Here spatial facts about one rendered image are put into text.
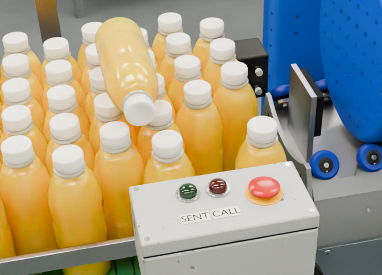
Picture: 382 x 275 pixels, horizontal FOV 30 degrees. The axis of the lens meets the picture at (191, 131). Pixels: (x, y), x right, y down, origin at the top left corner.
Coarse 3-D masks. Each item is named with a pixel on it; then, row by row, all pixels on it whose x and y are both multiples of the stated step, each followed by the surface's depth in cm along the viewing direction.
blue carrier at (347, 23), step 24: (336, 0) 111; (360, 0) 103; (336, 24) 113; (360, 24) 103; (336, 48) 114; (360, 48) 104; (336, 72) 116; (360, 72) 106; (336, 96) 117; (360, 96) 107; (360, 120) 108
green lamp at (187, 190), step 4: (184, 184) 81; (188, 184) 81; (192, 184) 81; (180, 188) 81; (184, 188) 81; (188, 188) 81; (192, 188) 81; (196, 188) 81; (180, 192) 81; (184, 192) 81; (188, 192) 80; (192, 192) 81; (196, 192) 81; (180, 196) 81; (184, 196) 81; (188, 196) 81; (192, 196) 81
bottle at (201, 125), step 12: (180, 108) 102; (192, 108) 99; (204, 108) 100; (216, 108) 102; (180, 120) 101; (192, 120) 100; (204, 120) 100; (216, 120) 101; (192, 132) 100; (204, 132) 100; (216, 132) 101; (192, 144) 101; (204, 144) 101; (216, 144) 102; (192, 156) 103; (204, 156) 103; (216, 156) 104; (204, 168) 104; (216, 168) 105
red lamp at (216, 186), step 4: (212, 180) 82; (216, 180) 82; (220, 180) 82; (224, 180) 82; (212, 184) 81; (216, 184) 81; (220, 184) 81; (224, 184) 81; (208, 188) 82; (212, 188) 81; (216, 188) 81; (220, 188) 81; (224, 188) 81; (212, 192) 81; (216, 192) 81; (220, 192) 81
